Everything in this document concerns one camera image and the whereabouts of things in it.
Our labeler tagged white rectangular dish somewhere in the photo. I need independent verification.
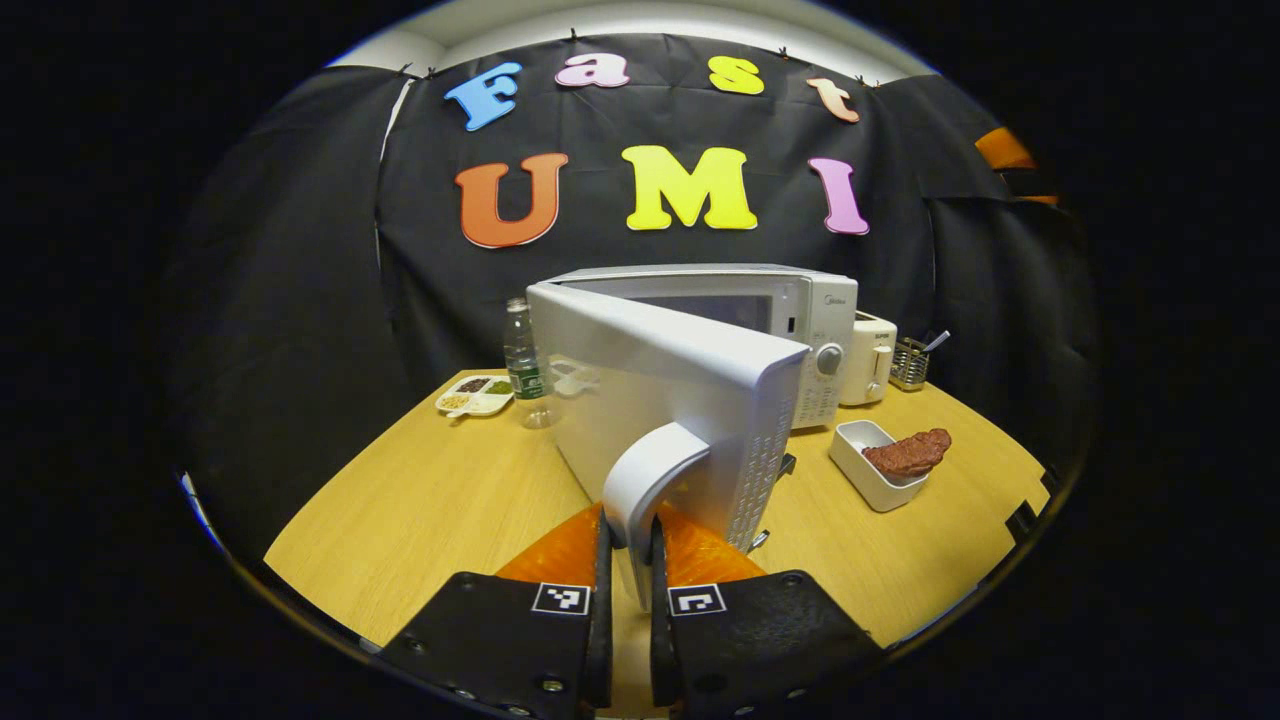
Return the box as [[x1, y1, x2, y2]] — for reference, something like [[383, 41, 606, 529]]
[[828, 420, 931, 513]]

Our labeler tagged red meat steak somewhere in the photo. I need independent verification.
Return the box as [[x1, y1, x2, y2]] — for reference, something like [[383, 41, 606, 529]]
[[862, 428, 953, 479]]

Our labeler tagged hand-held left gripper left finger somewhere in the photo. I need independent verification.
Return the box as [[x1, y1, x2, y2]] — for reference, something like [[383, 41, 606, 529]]
[[378, 503, 614, 720]]

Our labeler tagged white divided snack plate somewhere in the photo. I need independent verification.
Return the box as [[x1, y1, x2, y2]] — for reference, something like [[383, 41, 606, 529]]
[[435, 374, 516, 419]]

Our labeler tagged clear plastic water bottle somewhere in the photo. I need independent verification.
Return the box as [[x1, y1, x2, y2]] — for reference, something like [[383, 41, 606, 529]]
[[503, 297, 561, 431]]

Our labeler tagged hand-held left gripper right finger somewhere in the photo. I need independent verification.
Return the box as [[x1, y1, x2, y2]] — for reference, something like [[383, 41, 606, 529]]
[[650, 503, 886, 720]]

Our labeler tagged wire mesh utensil holder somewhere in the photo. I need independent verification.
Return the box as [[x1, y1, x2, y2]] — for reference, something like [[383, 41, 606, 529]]
[[890, 337, 931, 391]]

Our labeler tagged white microwave oven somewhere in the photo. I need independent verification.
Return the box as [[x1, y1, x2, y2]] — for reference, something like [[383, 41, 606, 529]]
[[527, 264, 859, 613]]

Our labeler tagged white toaster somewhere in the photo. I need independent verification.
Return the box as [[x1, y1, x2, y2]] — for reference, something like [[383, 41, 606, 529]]
[[840, 312, 898, 406]]

